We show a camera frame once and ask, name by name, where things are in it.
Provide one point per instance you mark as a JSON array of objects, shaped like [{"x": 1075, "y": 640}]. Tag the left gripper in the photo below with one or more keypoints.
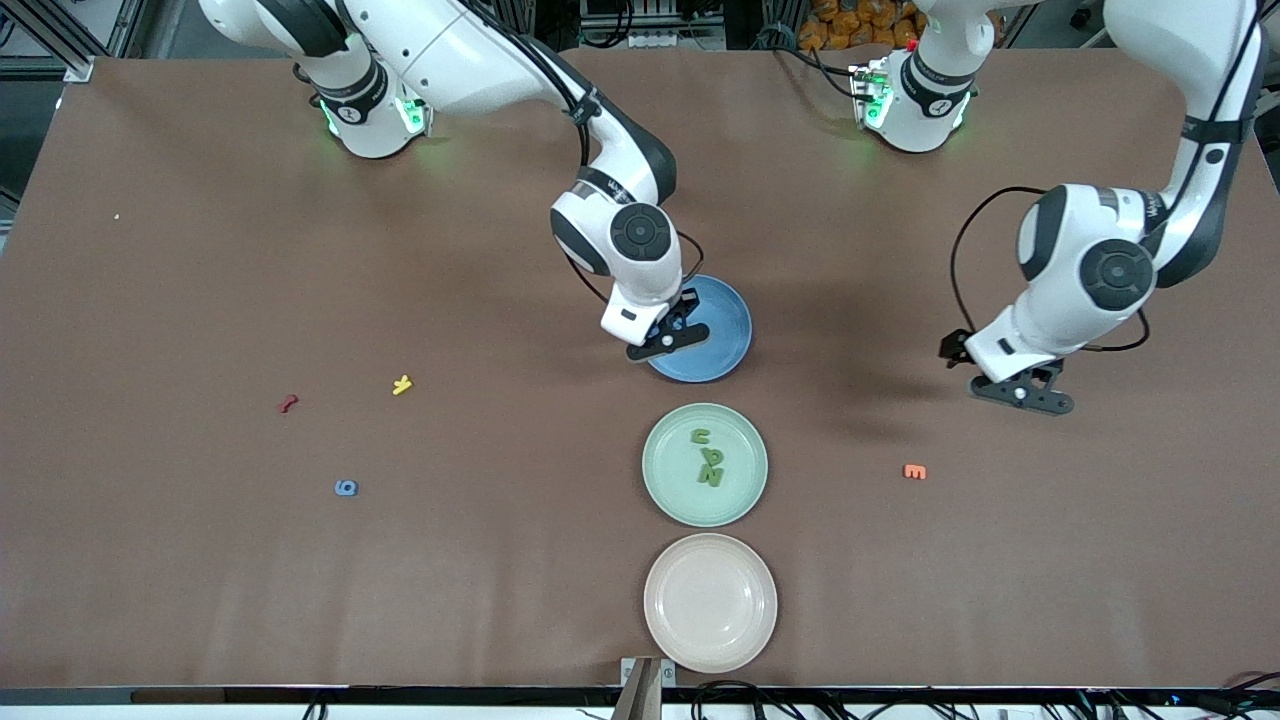
[{"x": 953, "y": 346}]

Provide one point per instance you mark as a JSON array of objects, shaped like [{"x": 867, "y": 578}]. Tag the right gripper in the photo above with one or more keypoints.
[{"x": 688, "y": 303}]

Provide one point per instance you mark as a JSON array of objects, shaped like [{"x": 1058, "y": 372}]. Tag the green letter N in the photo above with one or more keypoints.
[{"x": 710, "y": 477}]

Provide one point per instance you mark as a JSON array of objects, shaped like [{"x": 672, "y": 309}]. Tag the blue number six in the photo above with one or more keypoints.
[{"x": 346, "y": 489}]

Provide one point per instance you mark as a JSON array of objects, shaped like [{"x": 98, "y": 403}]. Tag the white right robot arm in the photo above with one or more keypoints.
[{"x": 450, "y": 50}]

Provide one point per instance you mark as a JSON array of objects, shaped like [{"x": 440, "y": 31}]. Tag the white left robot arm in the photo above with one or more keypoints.
[{"x": 1180, "y": 40}]

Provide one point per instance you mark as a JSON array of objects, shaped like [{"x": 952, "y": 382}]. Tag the blue plate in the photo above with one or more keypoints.
[{"x": 725, "y": 340}]

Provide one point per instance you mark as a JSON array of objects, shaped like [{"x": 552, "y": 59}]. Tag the light green plate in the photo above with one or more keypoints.
[{"x": 670, "y": 490}]

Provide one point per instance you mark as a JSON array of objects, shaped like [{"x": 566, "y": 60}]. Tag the long white power strip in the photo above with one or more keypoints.
[{"x": 680, "y": 40}]

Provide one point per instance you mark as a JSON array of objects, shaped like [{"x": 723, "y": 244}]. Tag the yellow letter Y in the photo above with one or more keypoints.
[{"x": 402, "y": 384}]

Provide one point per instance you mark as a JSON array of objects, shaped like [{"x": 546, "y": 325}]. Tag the pale pink plate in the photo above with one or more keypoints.
[{"x": 710, "y": 603}]

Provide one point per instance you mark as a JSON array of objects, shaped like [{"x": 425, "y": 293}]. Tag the brown table cover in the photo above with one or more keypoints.
[{"x": 500, "y": 560}]

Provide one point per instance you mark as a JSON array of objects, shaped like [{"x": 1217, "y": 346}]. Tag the orange objects pile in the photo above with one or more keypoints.
[{"x": 850, "y": 25}]

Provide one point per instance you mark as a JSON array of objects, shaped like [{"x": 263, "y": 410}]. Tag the dark red letter J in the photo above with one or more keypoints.
[{"x": 287, "y": 404}]

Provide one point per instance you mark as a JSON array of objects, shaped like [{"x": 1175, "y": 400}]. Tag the metal table edge bracket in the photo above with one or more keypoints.
[{"x": 640, "y": 690}]

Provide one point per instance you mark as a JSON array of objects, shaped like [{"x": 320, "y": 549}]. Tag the black table edge rail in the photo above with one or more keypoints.
[{"x": 300, "y": 694}]

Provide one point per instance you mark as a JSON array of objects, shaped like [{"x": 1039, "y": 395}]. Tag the aluminium frame profile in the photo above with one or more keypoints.
[{"x": 78, "y": 70}]

